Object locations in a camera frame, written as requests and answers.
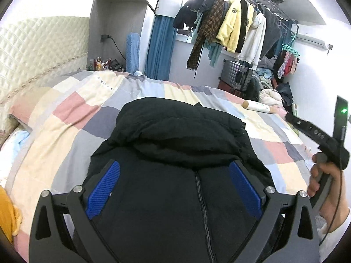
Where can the yellow fleece jacket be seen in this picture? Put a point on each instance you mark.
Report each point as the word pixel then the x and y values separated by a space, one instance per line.
pixel 230 27

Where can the cream quilted headboard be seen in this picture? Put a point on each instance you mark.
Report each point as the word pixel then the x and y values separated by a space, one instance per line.
pixel 35 46

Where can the patchwork bed cover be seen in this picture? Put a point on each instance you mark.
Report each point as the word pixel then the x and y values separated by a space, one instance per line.
pixel 54 131

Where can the yellow crown print pillow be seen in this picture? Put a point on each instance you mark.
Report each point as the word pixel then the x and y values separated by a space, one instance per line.
pixel 6 213

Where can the blue curtain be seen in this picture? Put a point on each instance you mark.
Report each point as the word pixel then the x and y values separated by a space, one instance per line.
pixel 160 49

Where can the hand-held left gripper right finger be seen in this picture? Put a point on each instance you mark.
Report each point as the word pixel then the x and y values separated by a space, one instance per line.
pixel 244 189

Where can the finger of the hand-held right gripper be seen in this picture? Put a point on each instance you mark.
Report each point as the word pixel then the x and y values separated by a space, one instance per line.
pixel 304 127

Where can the person's right hand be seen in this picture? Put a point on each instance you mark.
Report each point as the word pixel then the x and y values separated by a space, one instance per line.
pixel 337 191

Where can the teal hanging garment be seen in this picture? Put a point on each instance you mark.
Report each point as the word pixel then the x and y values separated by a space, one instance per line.
pixel 215 54

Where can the dark grey coat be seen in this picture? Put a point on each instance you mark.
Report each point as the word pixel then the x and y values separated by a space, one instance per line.
pixel 271 33

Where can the grey wardrobe cabinet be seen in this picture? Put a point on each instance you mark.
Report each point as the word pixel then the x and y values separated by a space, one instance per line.
pixel 120 19

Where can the light blue cloth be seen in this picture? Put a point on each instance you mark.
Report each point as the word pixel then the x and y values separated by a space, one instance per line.
pixel 20 141

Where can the black power adapter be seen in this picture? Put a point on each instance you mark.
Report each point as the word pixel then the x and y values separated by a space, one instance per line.
pixel 105 38

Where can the teal sock hanger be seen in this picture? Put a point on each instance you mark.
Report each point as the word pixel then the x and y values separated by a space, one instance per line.
pixel 290 48

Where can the person's right forearm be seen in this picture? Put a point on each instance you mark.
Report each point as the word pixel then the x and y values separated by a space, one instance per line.
pixel 336 241

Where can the white quilted mattress pad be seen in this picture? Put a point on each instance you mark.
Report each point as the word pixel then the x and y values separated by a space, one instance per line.
pixel 6 156

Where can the hanging black jacket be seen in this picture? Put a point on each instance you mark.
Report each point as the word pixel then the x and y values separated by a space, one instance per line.
pixel 186 15

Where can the white hoodie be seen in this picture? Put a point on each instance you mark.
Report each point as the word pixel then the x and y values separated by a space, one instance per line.
pixel 253 43

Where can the pile of clothes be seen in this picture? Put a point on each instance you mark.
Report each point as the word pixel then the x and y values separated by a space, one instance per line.
pixel 274 79

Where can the white air conditioner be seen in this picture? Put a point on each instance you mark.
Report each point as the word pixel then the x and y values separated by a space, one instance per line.
pixel 312 40

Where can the pink cloth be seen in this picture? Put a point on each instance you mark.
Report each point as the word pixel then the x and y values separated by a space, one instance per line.
pixel 280 110

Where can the hanging black garment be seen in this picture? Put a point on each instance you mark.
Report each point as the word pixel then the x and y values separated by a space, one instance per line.
pixel 242 27

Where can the grey suitcase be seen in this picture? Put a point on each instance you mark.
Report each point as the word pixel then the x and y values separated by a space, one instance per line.
pixel 235 74

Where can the group of cosmetic bottles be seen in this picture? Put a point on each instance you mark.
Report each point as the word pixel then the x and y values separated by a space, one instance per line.
pixel 105 64

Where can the cream rolled bundle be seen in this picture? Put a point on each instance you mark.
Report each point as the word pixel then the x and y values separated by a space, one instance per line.
pixel 270 96

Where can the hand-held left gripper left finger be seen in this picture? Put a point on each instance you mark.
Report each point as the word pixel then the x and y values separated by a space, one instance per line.
pixel 102 189

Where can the hanging pink socks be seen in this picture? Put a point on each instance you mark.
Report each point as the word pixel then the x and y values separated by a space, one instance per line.
pixel 286 64

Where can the black puffer jacket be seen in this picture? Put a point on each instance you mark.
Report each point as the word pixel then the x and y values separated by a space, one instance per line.
pixel 164 142

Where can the brown plaid scarf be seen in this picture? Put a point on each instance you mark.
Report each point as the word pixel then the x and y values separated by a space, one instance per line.
pixel 207 30

